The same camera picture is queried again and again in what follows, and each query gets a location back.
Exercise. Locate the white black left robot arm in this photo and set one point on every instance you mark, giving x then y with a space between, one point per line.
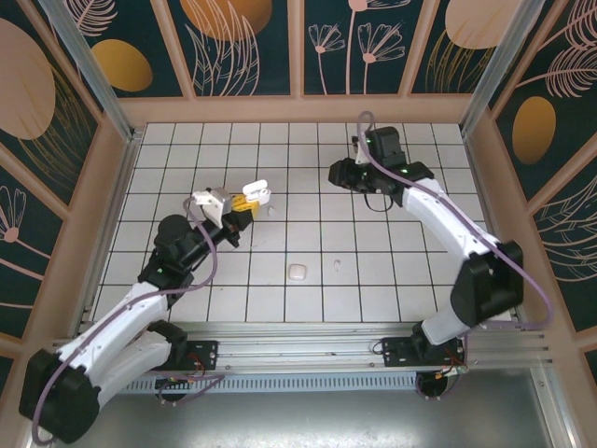
116 322

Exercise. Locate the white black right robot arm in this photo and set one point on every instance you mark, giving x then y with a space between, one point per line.
443 219

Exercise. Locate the dark panel pink flower outlines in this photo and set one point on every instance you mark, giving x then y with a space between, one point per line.
354 70

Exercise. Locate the dark panel beige circle grass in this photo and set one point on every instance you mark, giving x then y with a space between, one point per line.
448 60

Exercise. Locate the dark panel single flower outline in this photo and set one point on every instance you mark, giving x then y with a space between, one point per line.
23 261

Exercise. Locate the dark panel orange circle leaves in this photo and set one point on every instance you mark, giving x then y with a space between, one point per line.
224 46

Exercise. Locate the dark panel feather golden oval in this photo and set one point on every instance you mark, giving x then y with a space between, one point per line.
536 130

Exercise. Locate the dark panel large beige disc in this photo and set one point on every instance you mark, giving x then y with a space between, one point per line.
28 84

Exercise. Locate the grey sheet metal base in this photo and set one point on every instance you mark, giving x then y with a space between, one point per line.
298 420

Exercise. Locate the dark panel pink leaf outlines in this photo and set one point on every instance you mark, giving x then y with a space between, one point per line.
569 242

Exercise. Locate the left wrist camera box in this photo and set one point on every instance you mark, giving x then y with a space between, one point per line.
219 198

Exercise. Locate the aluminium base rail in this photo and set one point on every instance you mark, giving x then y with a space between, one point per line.
298 347

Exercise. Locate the aluminium corner post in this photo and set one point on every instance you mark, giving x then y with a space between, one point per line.
498 60
86 60

